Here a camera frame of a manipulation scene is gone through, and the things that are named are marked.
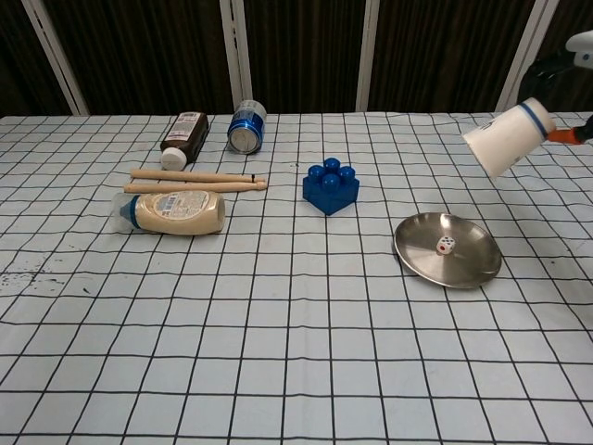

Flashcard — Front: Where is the beige sauce squeeze bottle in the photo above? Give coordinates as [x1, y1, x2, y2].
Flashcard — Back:
[110, 190, 227, 236]

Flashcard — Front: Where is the plain wooden drumstick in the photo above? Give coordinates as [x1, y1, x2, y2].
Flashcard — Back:
[123, 180, 269, 195]

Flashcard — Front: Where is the blue soda can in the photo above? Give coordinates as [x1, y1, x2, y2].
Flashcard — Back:
[226, 99, 268, 155]

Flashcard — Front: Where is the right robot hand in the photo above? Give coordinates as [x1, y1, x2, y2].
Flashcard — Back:
[521, 31, 593, 147]

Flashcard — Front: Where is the white aluminium frame beam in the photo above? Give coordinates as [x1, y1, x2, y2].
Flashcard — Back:
[20, 0, 90, 116]
[220, 0, 254, 115]
[356, 0, 388, 112]
[497, 0, 557, 112]

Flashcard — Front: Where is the blue building block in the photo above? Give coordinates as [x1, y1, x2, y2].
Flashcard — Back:
[303, 157, 361, 217]

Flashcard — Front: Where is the round steel plate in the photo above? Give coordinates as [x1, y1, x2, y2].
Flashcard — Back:
[393, 211, 504, 289]

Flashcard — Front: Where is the wooden drumstick black ring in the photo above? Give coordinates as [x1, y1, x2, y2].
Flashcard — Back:
[130, 169, 268, 184]

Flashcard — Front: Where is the white paper cup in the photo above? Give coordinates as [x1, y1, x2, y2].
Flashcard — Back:
[461, 98, 556, 181]

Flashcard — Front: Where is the checkered grid tablecloth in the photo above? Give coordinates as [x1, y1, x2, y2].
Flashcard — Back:
[0, 110, 593, 445]

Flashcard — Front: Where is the brown medicine bottle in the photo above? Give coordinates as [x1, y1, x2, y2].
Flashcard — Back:
[159, 110, 209, 171]

